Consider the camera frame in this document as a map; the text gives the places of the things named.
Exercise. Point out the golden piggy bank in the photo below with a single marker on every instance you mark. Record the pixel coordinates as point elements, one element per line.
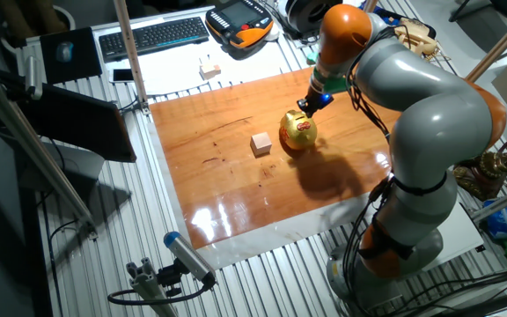
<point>298,131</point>

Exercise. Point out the green wrist bracket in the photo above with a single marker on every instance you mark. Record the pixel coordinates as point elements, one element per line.
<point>337,86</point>

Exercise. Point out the grey monitor stand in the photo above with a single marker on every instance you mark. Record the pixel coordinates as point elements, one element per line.
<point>68,169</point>

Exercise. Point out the orange black teach pendant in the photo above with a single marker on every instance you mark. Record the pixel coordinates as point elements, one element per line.
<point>238,26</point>

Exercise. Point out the aluminium camera mount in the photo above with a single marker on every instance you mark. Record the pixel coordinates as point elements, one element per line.
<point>148,286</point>

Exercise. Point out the black keyboard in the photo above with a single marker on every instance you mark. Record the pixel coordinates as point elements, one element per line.
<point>154,37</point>

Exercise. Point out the small wooden block piece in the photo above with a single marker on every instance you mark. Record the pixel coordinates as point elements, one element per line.
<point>217,69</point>

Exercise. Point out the beige vintage telephone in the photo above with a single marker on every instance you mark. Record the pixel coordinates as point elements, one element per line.
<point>416,37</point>

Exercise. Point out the black mouse pad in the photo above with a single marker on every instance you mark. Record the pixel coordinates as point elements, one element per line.
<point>77,66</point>

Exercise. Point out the aluminium diagonal bar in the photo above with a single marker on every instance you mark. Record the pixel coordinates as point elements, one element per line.
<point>29,145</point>

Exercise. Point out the aluminium frame bar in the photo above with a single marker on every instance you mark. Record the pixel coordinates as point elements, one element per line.
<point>504,200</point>

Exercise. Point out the black flat monitor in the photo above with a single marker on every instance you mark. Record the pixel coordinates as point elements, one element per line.
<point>77,123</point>

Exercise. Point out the pale wooden block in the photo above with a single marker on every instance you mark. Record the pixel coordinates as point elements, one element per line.
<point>206,71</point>

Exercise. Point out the black round spool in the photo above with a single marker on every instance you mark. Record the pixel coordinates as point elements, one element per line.
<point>304,17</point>

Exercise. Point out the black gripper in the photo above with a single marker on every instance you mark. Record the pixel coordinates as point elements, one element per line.
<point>317,100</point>

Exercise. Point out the silver cylinder device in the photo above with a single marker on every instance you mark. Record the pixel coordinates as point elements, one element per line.
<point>32,77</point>

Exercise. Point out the white flat plate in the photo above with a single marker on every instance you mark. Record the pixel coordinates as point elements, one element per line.
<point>460,233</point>

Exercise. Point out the tan frame pole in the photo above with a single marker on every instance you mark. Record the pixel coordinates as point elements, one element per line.
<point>370,5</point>
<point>500,46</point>
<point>130,53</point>

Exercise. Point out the grey computer mouse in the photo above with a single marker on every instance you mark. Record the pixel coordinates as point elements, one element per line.
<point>64,52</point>

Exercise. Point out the pale wooden cube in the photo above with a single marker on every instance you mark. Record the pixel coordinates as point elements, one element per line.
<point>261,144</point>

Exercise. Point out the white rounded object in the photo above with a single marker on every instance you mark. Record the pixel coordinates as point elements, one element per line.
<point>272,33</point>

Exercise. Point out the grey depth camera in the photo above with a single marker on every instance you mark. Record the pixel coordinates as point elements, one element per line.
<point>187,255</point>

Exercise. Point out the orange wooden board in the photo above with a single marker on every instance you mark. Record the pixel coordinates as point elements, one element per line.
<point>218,176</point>

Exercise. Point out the blue plastic packet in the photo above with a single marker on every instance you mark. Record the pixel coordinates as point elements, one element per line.
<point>502,220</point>

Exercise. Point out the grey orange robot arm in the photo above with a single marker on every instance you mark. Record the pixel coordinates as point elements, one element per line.
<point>434,119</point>

